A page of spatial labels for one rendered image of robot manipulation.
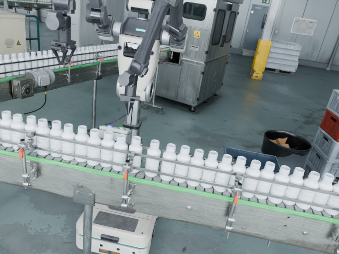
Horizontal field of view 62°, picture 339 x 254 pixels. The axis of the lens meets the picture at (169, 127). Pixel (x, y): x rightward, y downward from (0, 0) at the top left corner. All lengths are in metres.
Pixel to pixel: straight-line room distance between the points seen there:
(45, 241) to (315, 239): 1.79
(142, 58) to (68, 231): 1.56
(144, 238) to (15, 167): 0.98
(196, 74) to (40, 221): 3.30
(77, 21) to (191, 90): 3.35
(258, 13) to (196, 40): 8.55
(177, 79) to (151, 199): 3.81
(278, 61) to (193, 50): 6.10
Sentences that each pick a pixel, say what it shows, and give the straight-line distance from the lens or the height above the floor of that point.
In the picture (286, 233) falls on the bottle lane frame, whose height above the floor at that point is 0.88.
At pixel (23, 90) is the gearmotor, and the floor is 0.93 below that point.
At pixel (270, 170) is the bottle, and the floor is 1.14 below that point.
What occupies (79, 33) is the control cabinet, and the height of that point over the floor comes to 0.78.
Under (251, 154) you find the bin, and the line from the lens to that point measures 1.81.
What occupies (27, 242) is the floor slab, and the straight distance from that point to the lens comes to 2.42.
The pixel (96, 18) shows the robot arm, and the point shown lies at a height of 1.57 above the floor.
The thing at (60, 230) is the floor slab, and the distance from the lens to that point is 2.45.
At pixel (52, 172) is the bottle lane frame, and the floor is 0.94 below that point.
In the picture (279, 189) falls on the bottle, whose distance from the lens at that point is 1.27.
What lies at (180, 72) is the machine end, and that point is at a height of 0.64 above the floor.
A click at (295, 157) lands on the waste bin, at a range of 2.89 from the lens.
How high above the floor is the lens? 1.71
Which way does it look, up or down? 24 degrees down
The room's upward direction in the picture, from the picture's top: 9 degrees clockwise
